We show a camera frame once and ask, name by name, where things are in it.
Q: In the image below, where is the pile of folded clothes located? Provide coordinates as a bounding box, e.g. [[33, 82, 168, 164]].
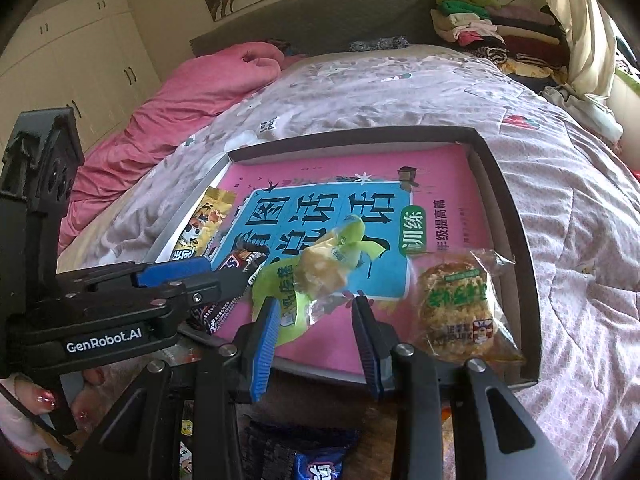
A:
[[432, 0, 571, 93]]

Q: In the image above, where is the small cartoon snack packet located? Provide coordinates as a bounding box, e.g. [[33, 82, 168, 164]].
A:
[[177, 405, 198, 480]]

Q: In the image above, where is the grey bed headboard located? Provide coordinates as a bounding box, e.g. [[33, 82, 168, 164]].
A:
[[189, 0, 441, 58]]

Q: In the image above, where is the white crumpled cloth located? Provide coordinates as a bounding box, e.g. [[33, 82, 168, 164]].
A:
[[540, 85, 623, 143]]

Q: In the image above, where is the dark blue cookie packet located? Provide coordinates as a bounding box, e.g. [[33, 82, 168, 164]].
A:
[[245, 420, 361, 480]]

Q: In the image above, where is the pink duvet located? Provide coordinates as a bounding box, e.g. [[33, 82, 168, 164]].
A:
[[57, 42, 306, 256]]

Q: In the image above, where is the dark patterned pillow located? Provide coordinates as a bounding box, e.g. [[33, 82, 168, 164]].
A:
[[347, 35, 411, 53]]

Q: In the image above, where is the cream wardrobe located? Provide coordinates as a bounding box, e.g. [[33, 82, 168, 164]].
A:
[[0, 0, 161, 161]]

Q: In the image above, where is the cream curtain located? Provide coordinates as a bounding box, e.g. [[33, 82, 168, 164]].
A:
[[537, 0, 626, 93]]

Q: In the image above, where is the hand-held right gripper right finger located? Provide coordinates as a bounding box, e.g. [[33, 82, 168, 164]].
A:
[[351, 296, 576, 480]]

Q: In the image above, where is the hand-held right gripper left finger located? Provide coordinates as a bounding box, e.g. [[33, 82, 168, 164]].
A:
[[75, 297, 282, 480]]

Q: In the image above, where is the green clear pastry packet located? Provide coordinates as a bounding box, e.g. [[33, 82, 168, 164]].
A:
[[252, 214, 391, 346]]

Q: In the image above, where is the clear rice cracker packet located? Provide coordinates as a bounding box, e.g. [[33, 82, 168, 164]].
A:
[[412, 247, 526, 363]]

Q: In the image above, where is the person's left hand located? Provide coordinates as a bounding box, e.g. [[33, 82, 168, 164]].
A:
[[0, 360, 103, 466]]

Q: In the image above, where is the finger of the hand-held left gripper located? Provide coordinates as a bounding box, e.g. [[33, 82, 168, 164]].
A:
[[57, 256, 213, 293], [127, 271, 251, 323]]

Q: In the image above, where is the pink and blue book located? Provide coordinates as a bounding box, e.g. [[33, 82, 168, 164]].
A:
[[210, 142, 523, 376]]

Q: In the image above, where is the brown chocolate bar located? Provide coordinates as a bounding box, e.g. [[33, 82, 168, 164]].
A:
[[192, 247, 271, 336]]

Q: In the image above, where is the shallow cardboard box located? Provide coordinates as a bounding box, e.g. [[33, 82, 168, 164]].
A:
[[150, 126, 544, 391]]

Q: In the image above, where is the yellow cartoon snack packet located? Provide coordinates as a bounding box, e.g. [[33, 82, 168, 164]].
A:
[[170, 186, 238, 261]]

